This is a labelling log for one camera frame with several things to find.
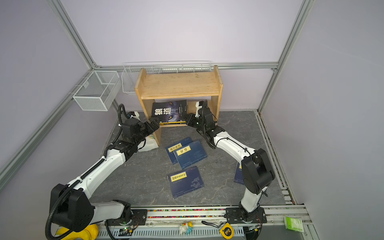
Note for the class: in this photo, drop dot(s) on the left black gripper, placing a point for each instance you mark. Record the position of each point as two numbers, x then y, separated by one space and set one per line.
155 126

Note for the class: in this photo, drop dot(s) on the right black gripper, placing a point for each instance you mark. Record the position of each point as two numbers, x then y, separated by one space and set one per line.
191 120

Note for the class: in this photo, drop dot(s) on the black book gold title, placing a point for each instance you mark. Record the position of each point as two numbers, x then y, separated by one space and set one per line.
175 124

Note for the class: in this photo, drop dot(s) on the dark wolf cover book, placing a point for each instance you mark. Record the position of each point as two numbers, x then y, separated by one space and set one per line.
170 111

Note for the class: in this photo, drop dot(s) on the yellow cartoon cover book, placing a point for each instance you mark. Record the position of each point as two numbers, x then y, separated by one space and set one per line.
174 121

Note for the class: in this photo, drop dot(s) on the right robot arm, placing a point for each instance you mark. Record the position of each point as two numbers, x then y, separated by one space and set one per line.
257 169

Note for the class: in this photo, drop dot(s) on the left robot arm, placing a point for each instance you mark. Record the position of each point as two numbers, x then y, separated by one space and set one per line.
70 206

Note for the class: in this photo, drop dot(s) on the white tissue pack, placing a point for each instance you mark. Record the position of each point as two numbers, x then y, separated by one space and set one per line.
148 144

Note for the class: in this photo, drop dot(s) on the blue folder rear left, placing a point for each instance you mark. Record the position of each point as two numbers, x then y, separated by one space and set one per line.
170 150

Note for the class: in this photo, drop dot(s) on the blue folder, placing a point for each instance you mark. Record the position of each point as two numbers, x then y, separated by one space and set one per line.
238 176
190 154
185 181
170 150

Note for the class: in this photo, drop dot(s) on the wooden two-tier shelf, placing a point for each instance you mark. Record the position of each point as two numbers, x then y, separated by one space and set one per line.
192 87

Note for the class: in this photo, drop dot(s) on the blue folder centre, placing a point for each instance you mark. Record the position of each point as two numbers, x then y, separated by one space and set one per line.
190 154

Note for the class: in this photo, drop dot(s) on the white mesh box basket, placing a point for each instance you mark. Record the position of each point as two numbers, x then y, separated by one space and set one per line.
98 91

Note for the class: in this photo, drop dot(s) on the blue folder front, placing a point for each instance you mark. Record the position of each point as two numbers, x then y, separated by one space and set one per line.
185 181

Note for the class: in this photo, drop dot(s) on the blue folder right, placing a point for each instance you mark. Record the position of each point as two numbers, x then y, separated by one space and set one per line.
238 176

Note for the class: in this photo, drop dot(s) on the small colourful toy figure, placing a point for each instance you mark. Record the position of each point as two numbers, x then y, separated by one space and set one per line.
185 228

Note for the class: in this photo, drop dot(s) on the yellow tape measure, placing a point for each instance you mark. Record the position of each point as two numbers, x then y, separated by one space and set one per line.
227 231

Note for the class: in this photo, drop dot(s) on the yellow banana toy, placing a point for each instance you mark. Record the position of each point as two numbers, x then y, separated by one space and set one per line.
91 232

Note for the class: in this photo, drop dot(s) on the green white small box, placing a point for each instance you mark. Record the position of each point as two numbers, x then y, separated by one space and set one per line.
294 224

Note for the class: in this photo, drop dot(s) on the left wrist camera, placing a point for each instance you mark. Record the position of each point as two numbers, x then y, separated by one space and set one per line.
133 114

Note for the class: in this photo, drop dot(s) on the white wire rack basket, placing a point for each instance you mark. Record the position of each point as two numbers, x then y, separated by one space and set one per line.
131 71

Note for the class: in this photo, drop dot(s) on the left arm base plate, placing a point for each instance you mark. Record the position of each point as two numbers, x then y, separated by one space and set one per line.
136 217

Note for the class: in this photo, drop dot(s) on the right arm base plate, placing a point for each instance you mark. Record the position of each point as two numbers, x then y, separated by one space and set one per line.
239 215

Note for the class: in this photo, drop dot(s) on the aluminium rail with cable duct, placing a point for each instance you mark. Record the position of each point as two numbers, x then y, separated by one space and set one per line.
163 223

